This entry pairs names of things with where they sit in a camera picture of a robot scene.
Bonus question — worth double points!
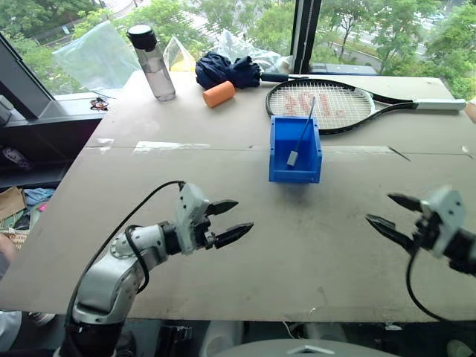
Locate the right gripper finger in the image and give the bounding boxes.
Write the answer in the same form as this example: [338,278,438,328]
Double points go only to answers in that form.
[387,193,425,214]
[364,213,417,254]

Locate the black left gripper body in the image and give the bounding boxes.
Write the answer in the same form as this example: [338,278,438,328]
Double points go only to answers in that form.
[193,212,219,253]

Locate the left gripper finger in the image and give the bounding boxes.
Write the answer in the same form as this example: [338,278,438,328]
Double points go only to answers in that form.
[205,199,239,217]
[215,222,255,249]

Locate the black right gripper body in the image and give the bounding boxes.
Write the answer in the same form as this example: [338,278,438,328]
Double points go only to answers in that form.
[411,202,443,253]

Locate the blue plastic bin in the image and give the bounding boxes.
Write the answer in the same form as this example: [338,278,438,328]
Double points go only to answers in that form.
[268,115,324,184]

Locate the orange foam cylinder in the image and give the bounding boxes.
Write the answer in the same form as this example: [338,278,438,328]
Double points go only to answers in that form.
[202,80,237,109]

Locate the black and white tennis racket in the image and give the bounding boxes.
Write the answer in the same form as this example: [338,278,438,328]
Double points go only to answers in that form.
[265,78,467,136]

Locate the grey rounded robot torso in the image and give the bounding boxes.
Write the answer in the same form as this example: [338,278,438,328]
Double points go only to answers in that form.
[213,338,403,357]

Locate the navy folded umbrella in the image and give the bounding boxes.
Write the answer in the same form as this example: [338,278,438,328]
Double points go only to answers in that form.
[195,51,310,91]

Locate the clear bottle with black cap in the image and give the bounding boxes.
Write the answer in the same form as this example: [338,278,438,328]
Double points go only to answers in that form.
[126,25,177,103]

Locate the plastic bag with yellow contents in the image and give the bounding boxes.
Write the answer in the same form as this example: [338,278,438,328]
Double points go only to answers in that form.
[162,34,197,73]

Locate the white crumpled plastic bag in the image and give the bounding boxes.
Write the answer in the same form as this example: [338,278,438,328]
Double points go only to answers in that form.
[214,28,294,74]

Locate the light blue cloth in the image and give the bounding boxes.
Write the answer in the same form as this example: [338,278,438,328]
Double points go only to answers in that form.
[22,187,56,210]

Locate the clear bluish plastic bag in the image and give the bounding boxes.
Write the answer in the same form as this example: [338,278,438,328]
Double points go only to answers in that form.
[51,19,143,98]

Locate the brown paper bag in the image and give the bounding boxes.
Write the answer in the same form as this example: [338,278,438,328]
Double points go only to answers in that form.
[0,186,28,221]

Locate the dark slanted panel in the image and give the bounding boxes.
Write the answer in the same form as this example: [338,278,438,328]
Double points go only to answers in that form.
[0,32,57,120]

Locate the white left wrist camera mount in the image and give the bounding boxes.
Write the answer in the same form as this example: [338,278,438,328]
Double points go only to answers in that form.
[173,182,211,256]

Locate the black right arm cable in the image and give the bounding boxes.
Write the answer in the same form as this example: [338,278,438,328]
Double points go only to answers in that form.
[405,248,444,322]

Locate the blue cable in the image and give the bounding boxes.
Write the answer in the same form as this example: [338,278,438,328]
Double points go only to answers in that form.
[295,95,317,154]

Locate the black window frame post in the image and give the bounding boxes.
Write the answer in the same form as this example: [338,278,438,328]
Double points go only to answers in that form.
[291,0,323,75]

